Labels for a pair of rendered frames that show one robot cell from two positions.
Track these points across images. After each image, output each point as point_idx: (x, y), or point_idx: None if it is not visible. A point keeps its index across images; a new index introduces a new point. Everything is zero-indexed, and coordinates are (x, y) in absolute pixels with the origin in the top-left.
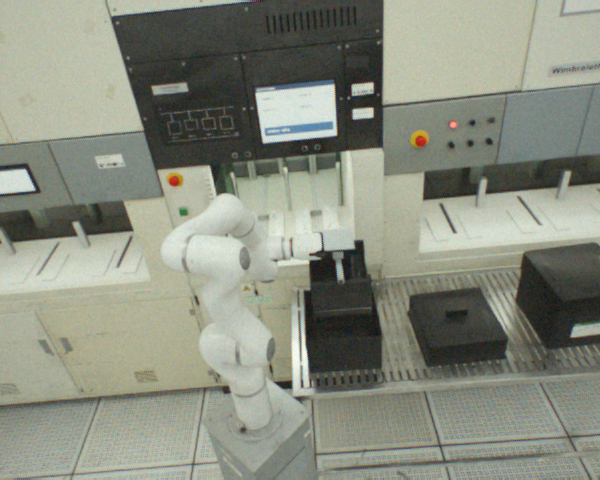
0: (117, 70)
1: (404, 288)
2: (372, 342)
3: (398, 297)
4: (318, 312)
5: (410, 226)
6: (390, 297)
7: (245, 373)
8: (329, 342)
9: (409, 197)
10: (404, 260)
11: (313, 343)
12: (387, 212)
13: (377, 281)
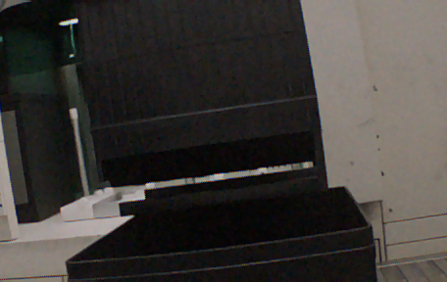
0: None
1: None
2: (334, 263)
3: (434, 278)
4: (110, 130)
5: (438, 99)
6: (411, 280)
7: None
8: (155, 268)
9: (420, 15)
10: (439, 207)
11: (93, 272)
12: (375, 58)
13: (375, 265)
